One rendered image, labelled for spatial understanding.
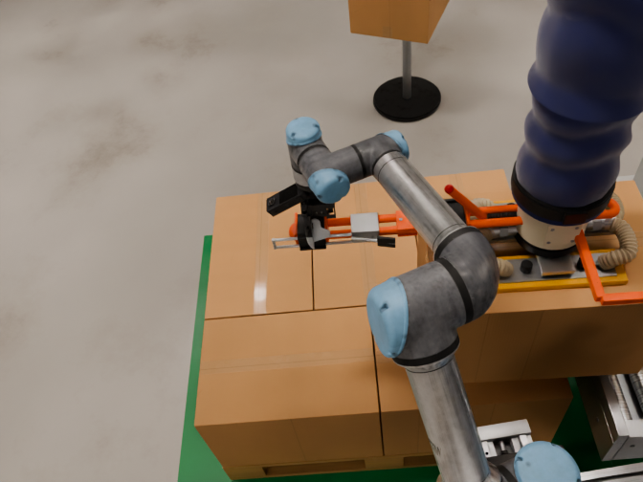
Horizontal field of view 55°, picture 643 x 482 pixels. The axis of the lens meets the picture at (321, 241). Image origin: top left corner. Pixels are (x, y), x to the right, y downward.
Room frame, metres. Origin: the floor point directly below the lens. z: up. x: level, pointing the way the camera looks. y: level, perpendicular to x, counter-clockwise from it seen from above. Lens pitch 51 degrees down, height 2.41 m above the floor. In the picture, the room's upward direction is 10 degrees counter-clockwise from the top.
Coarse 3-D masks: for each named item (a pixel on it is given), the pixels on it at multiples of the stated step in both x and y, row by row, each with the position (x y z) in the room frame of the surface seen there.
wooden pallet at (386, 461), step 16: (272, 464) 0.82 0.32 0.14; (288, 464) 0.81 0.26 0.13; (304, 464) 0.84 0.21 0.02; (320, 464) 0.83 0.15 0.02; (336, 464) 0.82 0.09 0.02; (352, 464) 0.81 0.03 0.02; (368, 464) 0.78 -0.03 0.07; (384, 464) 0.77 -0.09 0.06; (400, 464) 0.77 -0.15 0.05; (416, 464) 0.77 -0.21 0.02; (432, 464) 0.76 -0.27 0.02
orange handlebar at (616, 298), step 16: (480, 208) 0.97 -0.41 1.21; (496, 208) 0.97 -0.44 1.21; (512, 208) 0.96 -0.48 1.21; (336, 224) 1.01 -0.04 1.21; (400, 224) 0.97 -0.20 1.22; (480, 224) 0.93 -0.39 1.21; (496, 224) 0.92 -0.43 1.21; (512, 224) 0.92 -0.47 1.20; (576, 240) 0.84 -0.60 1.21; (592, 272) 0.74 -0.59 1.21; (592, 288) 0.70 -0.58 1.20; (608, 304) 0.66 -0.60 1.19
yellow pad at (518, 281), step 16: (512, 256) 0.90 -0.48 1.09; (528, 256) 0.89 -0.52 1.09; (576, 256) 0.86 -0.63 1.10; (592, 256) 0.85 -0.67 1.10; (528, 272) 0.84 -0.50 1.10; (576, 272) 0.82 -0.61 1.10; (608, 272) 0.80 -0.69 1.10; (624, 272) 0.80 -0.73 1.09; (512, 288) 0.81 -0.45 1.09; (528, 288) 0.80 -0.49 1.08; (544, 288) 0.80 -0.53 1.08; (560, 288) 0.79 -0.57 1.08
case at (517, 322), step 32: (480, 192) 1.14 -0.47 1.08; (640, 224) 0.94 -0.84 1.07; (640, 256) 0.84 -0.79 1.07; (576, 288) 0.79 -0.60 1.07; (608, 288) 0.77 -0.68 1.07; (640, 288) 0.75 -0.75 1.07; (480, 320) 0.76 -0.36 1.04; (512, 320) 0.75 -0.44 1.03; (544, 320) 0.74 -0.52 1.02; (576, 320) 0.73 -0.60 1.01; (608, 320) 0.72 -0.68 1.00; (640, 320) 0.71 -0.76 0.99; (480, 352) 0.76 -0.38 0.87; (512, 352) 0.75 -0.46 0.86; (544, 352) 0.74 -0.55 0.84; (576, 352) 0.73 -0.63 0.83; (608, 352) 0.72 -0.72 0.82; (640, 352) 0.71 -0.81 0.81
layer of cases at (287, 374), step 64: (384, 192) 1.69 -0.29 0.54; (256, 256) 1.47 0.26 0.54; (320, 256) 1.42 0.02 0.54; (384, 256) 1.37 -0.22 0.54; (256, 320) 1.19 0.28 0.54; (320, 320) 1.14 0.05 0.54; (256, 384) 0.94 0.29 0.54; (320, 384) 0.90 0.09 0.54; (384, 384) 0.86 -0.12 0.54; (512, 384) 0.79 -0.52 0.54; (256, 448) 0.82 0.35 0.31; (320, 448) 0.80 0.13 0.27; (384, 448) 0.78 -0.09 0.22
